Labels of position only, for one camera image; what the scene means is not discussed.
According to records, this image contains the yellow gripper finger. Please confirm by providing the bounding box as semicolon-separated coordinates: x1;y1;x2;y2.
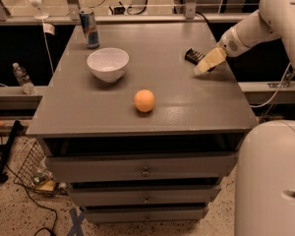
194;47;226;75

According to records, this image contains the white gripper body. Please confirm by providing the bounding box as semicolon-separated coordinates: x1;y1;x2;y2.
217;27;250;57

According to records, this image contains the black rxbar chocolate bar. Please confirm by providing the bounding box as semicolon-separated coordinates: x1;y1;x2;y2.
184;48;205;65

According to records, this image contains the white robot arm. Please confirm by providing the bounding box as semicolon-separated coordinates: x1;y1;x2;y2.
195;0;295;236

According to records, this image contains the orange fruit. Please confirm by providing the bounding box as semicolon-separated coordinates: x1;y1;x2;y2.
134;89;155;112

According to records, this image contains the top grey drawer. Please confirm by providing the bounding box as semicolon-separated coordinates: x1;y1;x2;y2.
45;152;237;183

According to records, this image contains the grey drawer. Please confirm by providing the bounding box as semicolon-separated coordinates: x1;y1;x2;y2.
69;185;220;207
45;152;237;183
84;206;208;223

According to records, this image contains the white bowl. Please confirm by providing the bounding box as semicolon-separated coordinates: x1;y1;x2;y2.
87;47;129;83

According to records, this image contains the grey drawer cabinet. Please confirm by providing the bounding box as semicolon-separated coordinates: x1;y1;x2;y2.
28;23;257;211

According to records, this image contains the red bull can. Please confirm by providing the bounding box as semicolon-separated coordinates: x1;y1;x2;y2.
79;8;99;49

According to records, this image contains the middle grey drawer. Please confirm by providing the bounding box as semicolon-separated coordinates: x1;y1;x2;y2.
69;185;220;207

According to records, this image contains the bottom grey drawer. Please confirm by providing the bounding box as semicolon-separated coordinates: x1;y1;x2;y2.
84;206;208;223

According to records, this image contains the white round lamp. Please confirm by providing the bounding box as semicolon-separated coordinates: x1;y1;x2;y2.
29;0;49;21

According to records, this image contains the clear plastic water bottle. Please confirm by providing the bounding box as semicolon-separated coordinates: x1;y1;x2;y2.
13;63;35;94

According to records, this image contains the blue tape cross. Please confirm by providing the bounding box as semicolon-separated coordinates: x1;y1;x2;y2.
67;208;85;236

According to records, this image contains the black pole stand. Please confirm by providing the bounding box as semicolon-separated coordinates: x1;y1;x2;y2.
0;120;23;183

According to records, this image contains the wire basket with items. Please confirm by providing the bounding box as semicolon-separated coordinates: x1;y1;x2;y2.
14;141;68;196

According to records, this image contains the black floor cable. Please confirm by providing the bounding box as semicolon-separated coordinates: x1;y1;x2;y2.
0;121;59;236

